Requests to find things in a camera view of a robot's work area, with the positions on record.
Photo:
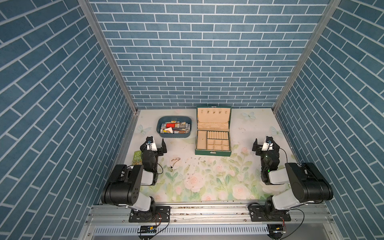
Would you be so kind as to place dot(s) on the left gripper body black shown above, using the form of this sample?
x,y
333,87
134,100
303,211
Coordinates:
x,y
154,155

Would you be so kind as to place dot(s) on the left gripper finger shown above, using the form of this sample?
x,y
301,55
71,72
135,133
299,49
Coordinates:
x,y
149,140
164,145

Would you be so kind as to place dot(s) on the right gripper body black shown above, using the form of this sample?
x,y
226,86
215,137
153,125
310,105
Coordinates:
x,y
259,152

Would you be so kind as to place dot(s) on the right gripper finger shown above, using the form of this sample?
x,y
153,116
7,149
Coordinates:
x,y
269,139
256,142

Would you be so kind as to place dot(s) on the green jewelry box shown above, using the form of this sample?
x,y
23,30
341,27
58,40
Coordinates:
x,y
213,136

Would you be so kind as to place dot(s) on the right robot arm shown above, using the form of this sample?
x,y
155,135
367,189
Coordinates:
x,y
308,185

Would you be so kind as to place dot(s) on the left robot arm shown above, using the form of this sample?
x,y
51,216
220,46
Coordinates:
x,y
123,186

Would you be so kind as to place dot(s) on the red box in tray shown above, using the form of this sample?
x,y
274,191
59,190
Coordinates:
x,y
170,125

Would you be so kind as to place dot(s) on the floral table mat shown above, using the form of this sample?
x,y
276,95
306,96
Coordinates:
x,y
188,177

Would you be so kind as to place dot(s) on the blue plastic tray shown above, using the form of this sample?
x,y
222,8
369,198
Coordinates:
x,y
182,130

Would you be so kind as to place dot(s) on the left controller board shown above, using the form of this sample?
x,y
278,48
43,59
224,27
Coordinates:
x,y
152,230

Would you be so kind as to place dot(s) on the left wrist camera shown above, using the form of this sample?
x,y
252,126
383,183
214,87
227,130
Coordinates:
x,y
151,146

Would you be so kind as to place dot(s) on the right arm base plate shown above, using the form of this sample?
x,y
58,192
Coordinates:
x,y
259,213

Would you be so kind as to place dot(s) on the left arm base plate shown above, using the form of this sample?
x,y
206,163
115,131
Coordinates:
x,y
163,211

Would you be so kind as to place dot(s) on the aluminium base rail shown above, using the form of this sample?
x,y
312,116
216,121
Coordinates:
x,y
223,220

